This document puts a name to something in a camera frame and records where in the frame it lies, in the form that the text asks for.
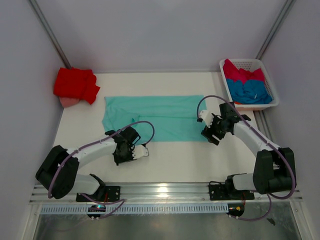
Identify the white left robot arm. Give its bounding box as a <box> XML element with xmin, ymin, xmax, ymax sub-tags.
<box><xmin>35</xmin><ymin>126</ymin><xmax>149</xmax><ymax>202</ymax></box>

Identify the white plastic basket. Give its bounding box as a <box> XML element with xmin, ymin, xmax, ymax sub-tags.
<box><xmin>219</xmin><ymin>58</ymin><xmax>279</xmax><ymax>111</ymax></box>

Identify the pink folded t shirt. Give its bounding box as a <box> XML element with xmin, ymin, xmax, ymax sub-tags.
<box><xmin>59</xmin><ymin>97</ymin><xmax>80</xmax><ymax>108</ymax></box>

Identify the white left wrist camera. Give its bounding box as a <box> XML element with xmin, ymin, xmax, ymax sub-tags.
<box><xmin>132</xmin><ymin>144</ymin><xmax>150</xmax><ymax>160</ymax></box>

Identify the aluminium mounting rail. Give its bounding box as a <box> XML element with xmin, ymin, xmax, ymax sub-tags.
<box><xmin>28</xmin><ymin>181</ymin><xmax>303</xmax><ymax>205</ymax></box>

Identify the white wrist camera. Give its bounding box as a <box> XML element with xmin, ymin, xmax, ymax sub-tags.
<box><xmin>132</xmin><ymin>144</ymin><xmax>150</xmax><ymax>160</ymax></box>
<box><xmin>197</xmin><ymin>110</ymin><xmax>214</xmax><ymax>128</ymax></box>

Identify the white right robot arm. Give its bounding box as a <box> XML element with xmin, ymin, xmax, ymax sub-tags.
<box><xmin>197</xmin><ymin>102</ymin><xmax>297</xmax><ymax>199</ymax></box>

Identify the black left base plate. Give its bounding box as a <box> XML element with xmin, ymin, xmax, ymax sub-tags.
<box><xmin>76</xmin><ymin>185</ymin><xmax>121</xmax><ymax>203</ymax></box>

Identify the blue t shirt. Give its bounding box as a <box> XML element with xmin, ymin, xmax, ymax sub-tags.
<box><xmin>226</xmin><ymin>79</ymin><xmax>273</xmax><ymax>105</ymax></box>

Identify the white slotted cable duct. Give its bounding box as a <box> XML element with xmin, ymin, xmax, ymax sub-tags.
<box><xmin>39</xmin><ymin>203</ymin><xmax>229</xmax><ymax>215</ymax></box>

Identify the red folded t shirt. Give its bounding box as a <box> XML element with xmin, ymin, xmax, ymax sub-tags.
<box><xmin>53</xmin><ymin>67</ymin><xmax>100</xmax><ymax>105</ymax></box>

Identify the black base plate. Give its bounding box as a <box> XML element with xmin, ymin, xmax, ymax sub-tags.
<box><xmin>76</xmin><ymin>185</ymin><xmax>121</xmax><ymax>203</ymax></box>
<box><xmin>208</xmin><ymin>181</ymin><xmax>255</xmax><ymax>201</ymax></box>

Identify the magenta t shirt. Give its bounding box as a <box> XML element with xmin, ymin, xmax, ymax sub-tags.
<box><xmin>222</xmin><ymin>59</ymin><xmax>265</xmax><ymax>84</ymax></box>

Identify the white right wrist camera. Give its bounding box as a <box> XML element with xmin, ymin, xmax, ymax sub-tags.
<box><xmin>197</xmin><ymin>110</ymin><xmax>214</xmax><ymax>128</ymax></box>

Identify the teal t shirt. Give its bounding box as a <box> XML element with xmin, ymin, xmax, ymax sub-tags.
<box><xmin>102</xmin><ymin>95</ymin><xmax>207</xmax><ymax>144</ymax></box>

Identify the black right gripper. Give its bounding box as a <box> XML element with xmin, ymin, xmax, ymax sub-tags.
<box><xmin>201</xmin><ymin>113</ymin><xmax>229</xmax><ymax>146</ymax></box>

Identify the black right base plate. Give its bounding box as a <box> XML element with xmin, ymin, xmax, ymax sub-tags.
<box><xmin>208</xmin><ymin>181</ymin><xmax>255</xmax><ymax>201</ymax></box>

